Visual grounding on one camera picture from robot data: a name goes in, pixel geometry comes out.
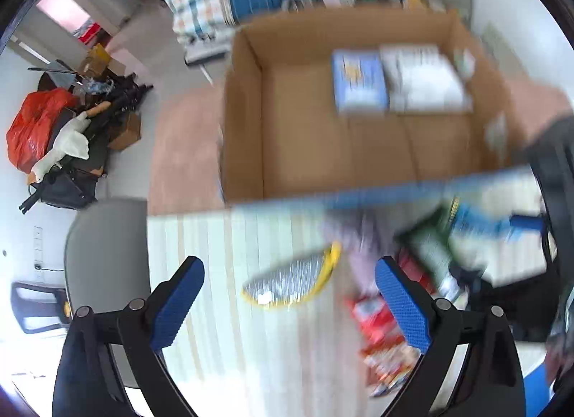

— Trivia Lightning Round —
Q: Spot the lilac towel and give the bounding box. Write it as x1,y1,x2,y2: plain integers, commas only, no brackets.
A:
325,209,397,297

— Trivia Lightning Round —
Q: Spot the small brown cardboard box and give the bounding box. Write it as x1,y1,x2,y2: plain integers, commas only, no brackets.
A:
108,112,141,152

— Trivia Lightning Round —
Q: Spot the red plastic bag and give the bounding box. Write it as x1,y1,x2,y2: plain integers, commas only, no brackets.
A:
6,88,78,174

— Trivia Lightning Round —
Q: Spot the striped mat with cat print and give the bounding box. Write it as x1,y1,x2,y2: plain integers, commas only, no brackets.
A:
145,78,574,417

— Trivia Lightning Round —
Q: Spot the white cloth with lettering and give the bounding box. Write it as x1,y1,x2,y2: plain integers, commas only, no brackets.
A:
380,45,473,114

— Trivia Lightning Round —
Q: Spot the cardboard box with blue print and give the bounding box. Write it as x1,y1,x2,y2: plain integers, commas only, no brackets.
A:
220,5,528,206

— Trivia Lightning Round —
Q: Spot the yellow silver mesh scrubber pack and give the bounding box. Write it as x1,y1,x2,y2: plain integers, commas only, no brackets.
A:
241,242,342,308

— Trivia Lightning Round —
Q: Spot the black tripod pile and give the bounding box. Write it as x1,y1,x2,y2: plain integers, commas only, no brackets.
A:
6,74,154,214

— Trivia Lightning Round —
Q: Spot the green snack packet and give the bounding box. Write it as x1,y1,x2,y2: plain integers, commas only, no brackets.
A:
395,205,457,288

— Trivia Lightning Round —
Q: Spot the light blue tissue pack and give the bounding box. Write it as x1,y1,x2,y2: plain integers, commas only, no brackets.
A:
331,50,389,114

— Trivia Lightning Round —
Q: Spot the white goose plush toy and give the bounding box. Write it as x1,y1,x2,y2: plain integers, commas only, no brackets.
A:
27,101,111,184

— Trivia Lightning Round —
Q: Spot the long blue snack wrapper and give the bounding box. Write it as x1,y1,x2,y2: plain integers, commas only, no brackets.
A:
450,200,514,239

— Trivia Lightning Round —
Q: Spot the folding cot frame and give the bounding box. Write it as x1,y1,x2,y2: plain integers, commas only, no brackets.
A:
184,34,235,85

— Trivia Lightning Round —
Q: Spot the red snack packet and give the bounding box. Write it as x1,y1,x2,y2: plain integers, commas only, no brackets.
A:
345,253,435,346

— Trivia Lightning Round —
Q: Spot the yellow cardboard box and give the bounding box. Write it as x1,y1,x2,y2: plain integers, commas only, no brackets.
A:
78,44,112,79

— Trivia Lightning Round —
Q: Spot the orange snack packet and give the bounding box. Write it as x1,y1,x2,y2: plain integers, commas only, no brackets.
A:
361,338,421,399

